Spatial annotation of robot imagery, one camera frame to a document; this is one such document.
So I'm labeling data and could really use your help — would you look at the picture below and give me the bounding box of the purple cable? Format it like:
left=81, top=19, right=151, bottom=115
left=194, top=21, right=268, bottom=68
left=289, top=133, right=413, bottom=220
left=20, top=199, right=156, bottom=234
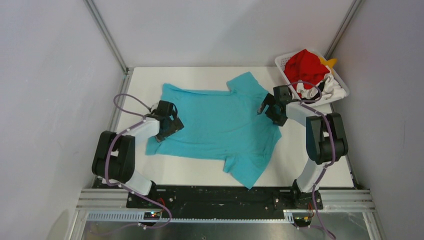
left=103, top=93, right=173, bottom=231
left=288, top=81, right=337, bottom=240

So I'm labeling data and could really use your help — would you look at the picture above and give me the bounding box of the red t shirt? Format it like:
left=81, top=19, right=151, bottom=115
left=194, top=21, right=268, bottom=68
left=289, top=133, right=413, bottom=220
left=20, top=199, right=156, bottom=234
left=283, top=49, right=331, bottom=90

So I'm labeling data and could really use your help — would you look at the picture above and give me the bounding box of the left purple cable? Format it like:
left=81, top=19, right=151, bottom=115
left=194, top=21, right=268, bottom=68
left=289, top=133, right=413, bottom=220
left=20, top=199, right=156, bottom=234
left=103, top=93, right=173, bottom=231

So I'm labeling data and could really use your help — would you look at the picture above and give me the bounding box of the teal t shirt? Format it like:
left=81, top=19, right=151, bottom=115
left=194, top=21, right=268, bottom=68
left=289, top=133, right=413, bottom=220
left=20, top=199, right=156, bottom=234
left=145, top=72, right=282, bottom=189

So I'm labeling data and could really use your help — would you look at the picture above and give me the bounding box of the white and black t shirt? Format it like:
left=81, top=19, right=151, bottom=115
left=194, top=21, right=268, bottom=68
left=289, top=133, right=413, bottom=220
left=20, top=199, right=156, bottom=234
left=294, top=73, right=348, bottom=102

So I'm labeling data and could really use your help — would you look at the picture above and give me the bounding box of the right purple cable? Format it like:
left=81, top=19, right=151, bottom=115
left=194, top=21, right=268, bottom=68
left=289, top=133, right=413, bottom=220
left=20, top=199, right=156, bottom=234
left=288, top=81, right=337, bottom=240

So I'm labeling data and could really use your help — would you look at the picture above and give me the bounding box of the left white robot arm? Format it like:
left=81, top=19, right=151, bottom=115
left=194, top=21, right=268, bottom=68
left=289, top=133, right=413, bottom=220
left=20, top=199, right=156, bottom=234
left=91, top=100, right=184, bottom=208

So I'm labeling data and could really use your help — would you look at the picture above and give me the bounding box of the white plastic laundry basket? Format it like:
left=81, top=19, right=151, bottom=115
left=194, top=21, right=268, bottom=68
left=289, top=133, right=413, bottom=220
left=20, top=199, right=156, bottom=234
left=274, top=49, right=350, bottom=107

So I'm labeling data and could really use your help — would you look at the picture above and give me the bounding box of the right controller board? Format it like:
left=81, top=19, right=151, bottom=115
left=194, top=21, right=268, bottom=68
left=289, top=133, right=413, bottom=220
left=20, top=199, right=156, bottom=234
left=293, top=216, right=313, bottom=229

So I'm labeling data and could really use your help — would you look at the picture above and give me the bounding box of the left controller board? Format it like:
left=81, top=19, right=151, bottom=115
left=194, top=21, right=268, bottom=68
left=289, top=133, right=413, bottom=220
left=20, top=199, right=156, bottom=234
left=143, top=211, right=162, bottom=221

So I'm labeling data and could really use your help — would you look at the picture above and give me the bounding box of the controller board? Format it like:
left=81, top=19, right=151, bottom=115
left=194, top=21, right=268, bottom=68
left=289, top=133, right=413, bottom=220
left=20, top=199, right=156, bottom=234
left=293, top=216, right=313, bottom=229
left=143, top=211, right=162, bottom=221

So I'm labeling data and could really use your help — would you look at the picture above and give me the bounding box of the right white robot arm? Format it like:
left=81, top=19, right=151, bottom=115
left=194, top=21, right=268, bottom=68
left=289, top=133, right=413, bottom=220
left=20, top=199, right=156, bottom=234
left=257, top=85, right=349, bottom=210

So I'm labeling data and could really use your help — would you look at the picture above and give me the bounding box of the yellow t shirt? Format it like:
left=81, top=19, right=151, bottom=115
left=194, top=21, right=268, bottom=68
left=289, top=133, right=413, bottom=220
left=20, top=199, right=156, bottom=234
left=319, top=57, right=338, bottom=71

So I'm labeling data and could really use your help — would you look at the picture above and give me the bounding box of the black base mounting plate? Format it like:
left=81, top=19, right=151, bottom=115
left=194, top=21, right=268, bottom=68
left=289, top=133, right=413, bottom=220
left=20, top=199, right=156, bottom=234
left=126, top=185, right=314, bottom=221

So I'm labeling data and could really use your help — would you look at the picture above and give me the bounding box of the white slotted cable duct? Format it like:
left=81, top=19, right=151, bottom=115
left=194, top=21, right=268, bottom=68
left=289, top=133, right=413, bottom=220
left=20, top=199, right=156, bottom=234
left=86, top=211, right=296, bottom=224

